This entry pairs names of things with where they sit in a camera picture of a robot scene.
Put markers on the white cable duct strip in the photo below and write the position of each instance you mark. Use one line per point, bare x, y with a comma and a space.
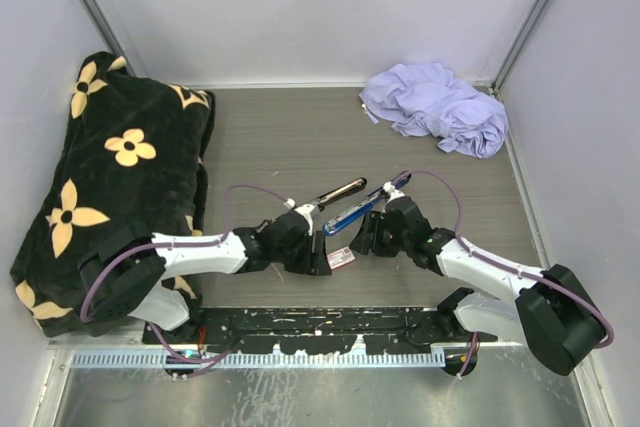
355, 359

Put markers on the red white staple box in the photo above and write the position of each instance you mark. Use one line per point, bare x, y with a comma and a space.
340, 258

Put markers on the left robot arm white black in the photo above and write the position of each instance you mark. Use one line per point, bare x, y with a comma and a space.
124, 275

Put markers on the black floral blanket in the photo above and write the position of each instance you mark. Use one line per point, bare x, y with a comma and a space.
132, 151

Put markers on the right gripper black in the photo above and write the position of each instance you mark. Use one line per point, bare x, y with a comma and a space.
362, 242

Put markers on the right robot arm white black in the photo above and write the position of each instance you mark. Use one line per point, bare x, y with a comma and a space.
546, 310

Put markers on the lavender crumpled cloth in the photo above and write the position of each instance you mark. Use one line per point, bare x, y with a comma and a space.
428, 99

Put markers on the blue stapler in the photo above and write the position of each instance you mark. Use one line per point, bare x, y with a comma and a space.
352, 213

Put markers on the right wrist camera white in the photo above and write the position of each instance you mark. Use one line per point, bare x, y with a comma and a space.
390, 192

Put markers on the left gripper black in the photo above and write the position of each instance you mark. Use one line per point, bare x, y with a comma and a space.
317, 265

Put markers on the black stapler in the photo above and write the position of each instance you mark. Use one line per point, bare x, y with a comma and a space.
346, 190

